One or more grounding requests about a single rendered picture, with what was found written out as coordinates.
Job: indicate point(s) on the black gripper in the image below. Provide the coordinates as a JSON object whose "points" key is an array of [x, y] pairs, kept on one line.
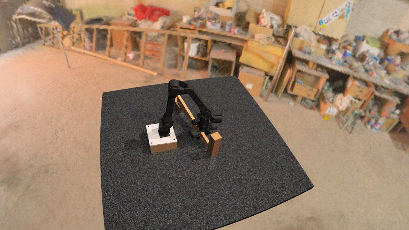
{"points": [[202, 128]]}

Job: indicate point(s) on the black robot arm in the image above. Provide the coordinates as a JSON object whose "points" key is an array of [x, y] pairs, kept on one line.
{"points": [[166, 122]]}

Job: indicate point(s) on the long tan wooden rail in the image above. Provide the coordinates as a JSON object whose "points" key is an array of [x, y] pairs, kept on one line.
{"points": [[190, 117]]}

